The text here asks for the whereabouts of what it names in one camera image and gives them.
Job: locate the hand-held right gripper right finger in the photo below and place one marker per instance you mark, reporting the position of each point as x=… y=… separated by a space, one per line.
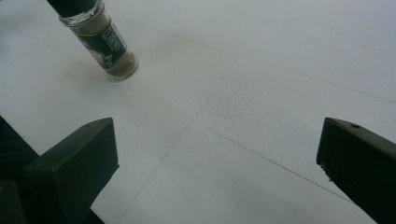
x=361 y=165

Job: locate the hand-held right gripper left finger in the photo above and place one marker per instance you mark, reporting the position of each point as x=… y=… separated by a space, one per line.
x=74 y=165

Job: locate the glass spice grinder jar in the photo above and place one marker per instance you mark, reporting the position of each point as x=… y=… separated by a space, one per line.
x=102 y=43

